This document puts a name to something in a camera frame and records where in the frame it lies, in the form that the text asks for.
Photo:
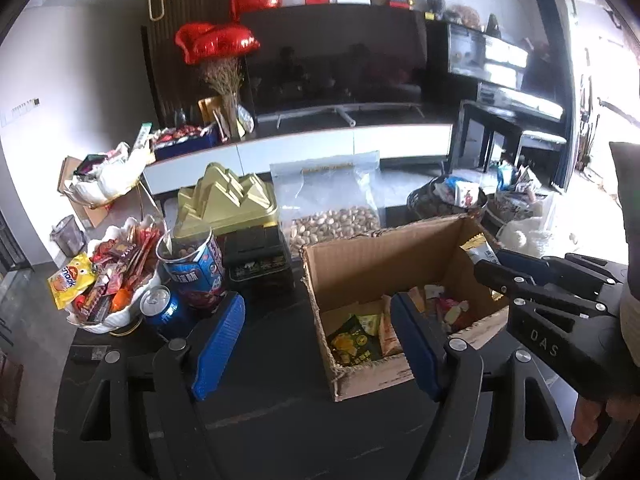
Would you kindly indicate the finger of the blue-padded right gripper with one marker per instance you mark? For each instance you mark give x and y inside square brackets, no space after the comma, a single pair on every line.
[578,299]
[572,269]

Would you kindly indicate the white tv cabinet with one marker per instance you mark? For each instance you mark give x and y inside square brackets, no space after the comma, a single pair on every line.
[256,156]

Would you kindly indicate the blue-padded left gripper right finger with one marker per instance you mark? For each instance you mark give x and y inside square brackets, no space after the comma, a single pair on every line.
[451,373]

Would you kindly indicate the black piano bench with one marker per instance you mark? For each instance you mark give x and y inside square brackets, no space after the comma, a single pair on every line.
[540,152]

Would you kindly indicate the black upright piano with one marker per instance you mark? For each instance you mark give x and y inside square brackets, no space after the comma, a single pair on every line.
[477,80]

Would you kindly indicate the blue drink can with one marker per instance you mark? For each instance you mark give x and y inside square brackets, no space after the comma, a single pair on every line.
[165,313]

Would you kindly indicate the pink snack packet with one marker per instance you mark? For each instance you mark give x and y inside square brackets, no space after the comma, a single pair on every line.
[452,315]

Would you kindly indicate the patterned bowl of snacks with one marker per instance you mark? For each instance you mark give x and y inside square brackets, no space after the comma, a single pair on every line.
[438,199]

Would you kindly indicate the blue snack gift box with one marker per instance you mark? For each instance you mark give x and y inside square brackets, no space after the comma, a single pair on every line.
[173,142]

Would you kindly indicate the blue m&m snack tub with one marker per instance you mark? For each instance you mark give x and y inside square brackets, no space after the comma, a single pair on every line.
[194,267]

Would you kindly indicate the black tea tin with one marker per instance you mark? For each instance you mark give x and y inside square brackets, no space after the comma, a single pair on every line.
[257,263]

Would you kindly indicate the white plush sheep toy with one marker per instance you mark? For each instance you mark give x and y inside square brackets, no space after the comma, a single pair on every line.
[524,236]

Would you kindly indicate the orange paper snack bag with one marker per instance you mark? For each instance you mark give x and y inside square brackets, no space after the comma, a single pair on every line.
[389,341]

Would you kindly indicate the bag of pistachios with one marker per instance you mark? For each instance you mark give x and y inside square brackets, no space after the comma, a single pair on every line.
[329,198]

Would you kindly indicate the white tiered snack tray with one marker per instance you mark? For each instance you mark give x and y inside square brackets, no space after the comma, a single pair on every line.
[123,256]

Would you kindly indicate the dried flower vase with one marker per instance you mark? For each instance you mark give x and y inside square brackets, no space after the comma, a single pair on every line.
[224,76]

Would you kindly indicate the dark green cracker packet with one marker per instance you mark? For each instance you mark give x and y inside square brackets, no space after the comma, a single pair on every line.
[352,345]

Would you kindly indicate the light green snack packet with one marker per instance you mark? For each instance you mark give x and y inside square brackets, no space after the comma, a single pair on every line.
[477,249]

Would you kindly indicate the yellow snack bag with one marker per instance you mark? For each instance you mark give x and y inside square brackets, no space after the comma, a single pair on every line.
[71,280]

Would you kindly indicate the brown cardboard box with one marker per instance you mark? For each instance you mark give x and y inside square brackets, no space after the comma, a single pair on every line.
[349,277]

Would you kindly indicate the gold pyramid-shaped box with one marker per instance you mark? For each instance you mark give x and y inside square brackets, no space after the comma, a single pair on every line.
[224,203]

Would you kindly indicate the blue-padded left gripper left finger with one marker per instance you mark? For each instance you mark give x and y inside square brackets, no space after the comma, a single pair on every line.
[185,372]

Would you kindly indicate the large black television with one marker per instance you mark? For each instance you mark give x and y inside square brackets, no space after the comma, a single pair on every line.
[335,54]

